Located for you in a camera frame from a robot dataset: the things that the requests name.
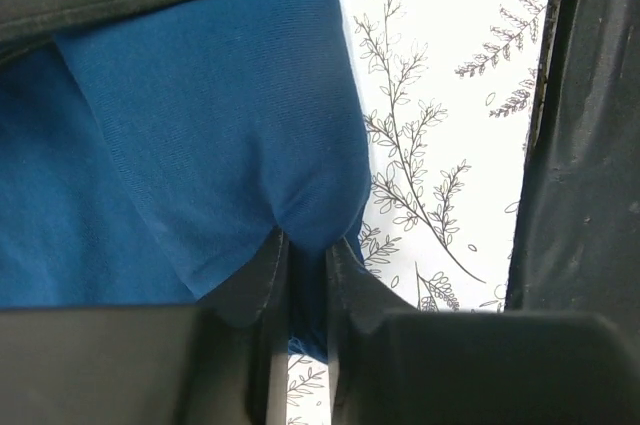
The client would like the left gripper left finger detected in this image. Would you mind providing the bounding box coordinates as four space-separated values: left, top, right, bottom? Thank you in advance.
0 227 291 425

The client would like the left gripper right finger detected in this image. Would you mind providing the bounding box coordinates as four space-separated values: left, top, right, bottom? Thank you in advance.
326 242 639 424

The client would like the blue t shirt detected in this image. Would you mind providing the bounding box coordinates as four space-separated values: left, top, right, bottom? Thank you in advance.
1 0 370 361

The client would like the floral table mat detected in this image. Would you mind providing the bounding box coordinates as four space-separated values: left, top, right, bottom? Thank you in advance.
284 0 556 425

